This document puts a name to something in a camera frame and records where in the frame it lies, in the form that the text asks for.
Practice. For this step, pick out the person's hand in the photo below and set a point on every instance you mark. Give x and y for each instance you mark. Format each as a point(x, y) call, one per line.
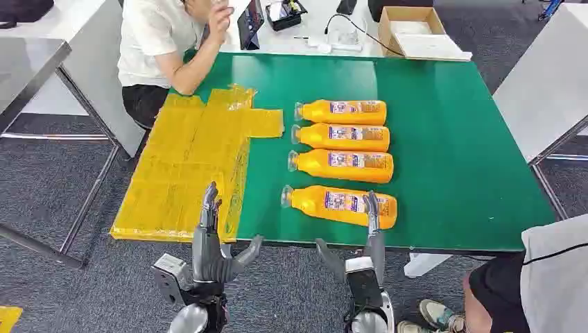
point(219, 20)

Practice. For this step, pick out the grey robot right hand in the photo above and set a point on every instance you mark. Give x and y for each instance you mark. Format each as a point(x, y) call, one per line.
point(376, 250)

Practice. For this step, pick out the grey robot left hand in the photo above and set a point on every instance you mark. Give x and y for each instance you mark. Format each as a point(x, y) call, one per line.
point(209, 257)

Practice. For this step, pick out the orange drink bottle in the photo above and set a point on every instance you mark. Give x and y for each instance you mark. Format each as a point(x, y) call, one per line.
point(321, 112)
point(317, 164)
point(317, 137)
point(308, 204)

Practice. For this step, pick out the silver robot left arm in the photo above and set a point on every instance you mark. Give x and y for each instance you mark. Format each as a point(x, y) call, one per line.
point(193, 319)

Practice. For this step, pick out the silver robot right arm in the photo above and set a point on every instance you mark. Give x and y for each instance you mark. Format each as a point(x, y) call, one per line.
point(372, 321)

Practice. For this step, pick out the black tablet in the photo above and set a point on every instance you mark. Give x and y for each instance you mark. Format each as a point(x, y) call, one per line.
point(250, 23)

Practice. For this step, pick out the white table leg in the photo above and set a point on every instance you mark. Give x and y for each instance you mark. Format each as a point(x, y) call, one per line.
point(425, 265)

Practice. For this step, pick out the black tray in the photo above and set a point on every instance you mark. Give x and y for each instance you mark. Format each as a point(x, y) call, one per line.
point(285, 16)

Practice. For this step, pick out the person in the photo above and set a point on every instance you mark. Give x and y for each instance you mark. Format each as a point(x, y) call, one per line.
point(151, 41)
point(551, 285)

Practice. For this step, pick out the white table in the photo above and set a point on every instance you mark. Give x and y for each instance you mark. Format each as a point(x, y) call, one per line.
point(298, 41)
point(92, 55)

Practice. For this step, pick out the person's shoe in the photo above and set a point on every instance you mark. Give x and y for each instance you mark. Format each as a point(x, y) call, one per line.
point(411, 327)
point(438, 315)

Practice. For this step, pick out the yellow plastic sheet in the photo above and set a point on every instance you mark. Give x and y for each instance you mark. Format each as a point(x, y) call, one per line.
point(183, 161)

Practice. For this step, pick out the green table mat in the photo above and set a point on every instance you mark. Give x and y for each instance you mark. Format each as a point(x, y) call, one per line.
point(450, 161)

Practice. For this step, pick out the clear plastic container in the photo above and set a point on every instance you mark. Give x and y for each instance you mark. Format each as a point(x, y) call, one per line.
point(344, 33)

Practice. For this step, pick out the black phone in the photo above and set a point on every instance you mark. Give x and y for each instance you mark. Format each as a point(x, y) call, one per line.
point(346, 6)

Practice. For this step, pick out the open cardboard box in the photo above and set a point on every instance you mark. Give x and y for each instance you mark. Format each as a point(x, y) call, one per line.
point(413, 32)

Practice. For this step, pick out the black bag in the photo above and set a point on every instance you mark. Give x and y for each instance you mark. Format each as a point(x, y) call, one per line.
point(23, 11)

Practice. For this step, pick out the steel table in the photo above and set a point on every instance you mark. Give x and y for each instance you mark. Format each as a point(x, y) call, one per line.
point(27, 69)

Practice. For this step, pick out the yellow floor marker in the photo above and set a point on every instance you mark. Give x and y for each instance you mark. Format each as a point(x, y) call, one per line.
point(8, 319)

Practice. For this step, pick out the grey table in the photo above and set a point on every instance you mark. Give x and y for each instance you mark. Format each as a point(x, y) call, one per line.
point(542, 87)

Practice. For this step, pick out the blue tool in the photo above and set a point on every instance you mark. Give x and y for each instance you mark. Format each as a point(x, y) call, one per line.
point(550, 9)

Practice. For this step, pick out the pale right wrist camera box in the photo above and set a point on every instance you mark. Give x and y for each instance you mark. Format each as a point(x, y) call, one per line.
point(363, 282)

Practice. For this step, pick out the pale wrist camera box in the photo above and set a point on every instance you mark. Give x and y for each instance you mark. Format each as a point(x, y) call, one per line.
point(170, 273)
point(363, 282)

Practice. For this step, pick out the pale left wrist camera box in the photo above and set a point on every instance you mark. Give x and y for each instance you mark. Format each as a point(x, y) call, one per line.
point(170, 273)

